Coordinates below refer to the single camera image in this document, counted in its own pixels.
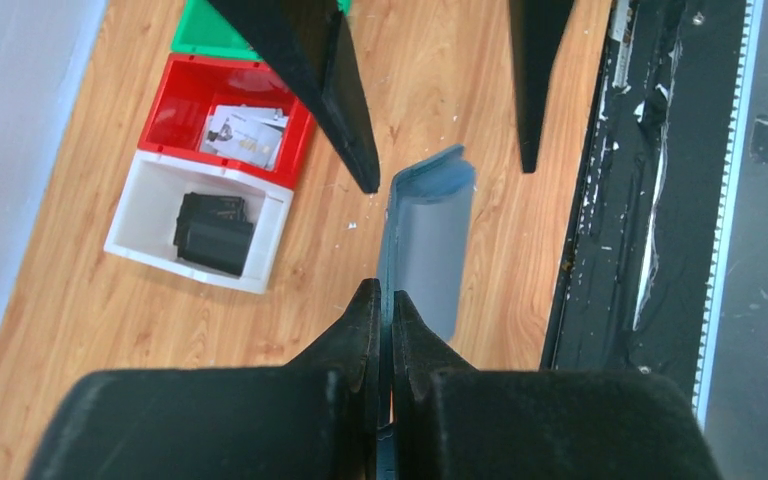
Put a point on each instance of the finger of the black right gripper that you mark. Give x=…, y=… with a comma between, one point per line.
x=342, y=113
x=536, y=31

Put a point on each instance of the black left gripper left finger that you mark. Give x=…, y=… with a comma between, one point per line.
x=311, y=418

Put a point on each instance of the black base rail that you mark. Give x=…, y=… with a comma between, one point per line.
x=643, y=265

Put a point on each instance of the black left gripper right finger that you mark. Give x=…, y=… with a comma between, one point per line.
x=454, y=421

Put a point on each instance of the red plastic bin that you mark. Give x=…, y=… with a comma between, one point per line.
x=193, y=86

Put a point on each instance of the white cards stack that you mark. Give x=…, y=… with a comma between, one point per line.
x=252, y=135

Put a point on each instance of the blue card holder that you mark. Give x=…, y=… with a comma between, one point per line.
x=423, y=245

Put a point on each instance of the white plastic bin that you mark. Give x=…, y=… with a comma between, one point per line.
x=144, y=223

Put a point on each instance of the green plastic bin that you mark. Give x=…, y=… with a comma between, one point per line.
x=215, y=33

